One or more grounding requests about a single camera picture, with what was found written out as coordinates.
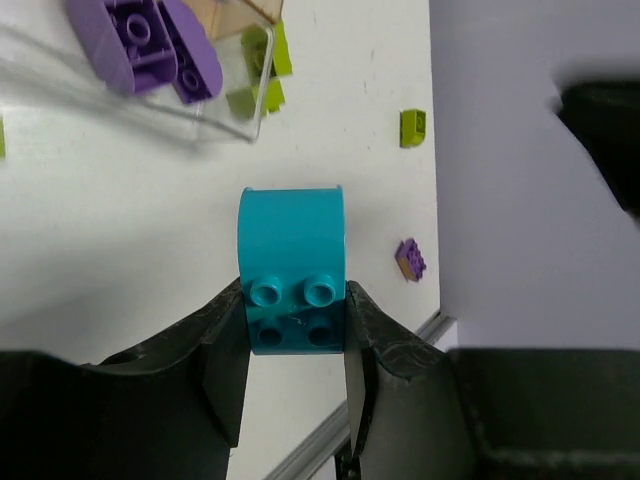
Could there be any green small lego brick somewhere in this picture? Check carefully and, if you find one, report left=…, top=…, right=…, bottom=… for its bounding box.
left=0, top=117, right=6, bottom=160

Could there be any purple curved lego piece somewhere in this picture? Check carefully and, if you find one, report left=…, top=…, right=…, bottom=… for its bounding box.
left=64, top=0, right=178, bottom=96

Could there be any green sloped lego piece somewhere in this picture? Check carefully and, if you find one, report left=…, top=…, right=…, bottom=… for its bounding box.
left=399, top=109, right=427, bottom=148

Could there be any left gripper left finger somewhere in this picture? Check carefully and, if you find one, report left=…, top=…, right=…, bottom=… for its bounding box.
left=1, top=282, right=250, bottom=479

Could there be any round teal lego piece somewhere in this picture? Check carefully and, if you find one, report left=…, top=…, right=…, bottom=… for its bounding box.
left=237, top=187, right=346, bottom=355

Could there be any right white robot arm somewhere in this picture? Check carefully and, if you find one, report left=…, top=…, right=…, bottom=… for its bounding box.
left=552, top=61, right=639, bottom=221

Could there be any green stacked lego piece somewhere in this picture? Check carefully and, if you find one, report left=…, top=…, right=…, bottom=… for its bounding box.
left=226, top=21, right=293, bottom=120

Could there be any purple 2x4 lego plate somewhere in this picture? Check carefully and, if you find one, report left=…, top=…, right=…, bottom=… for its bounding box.
left=395, top=238, right=426, bottom=282

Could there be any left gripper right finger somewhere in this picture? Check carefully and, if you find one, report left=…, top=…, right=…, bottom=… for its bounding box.
left=344, top=281, right=639, bottom=479

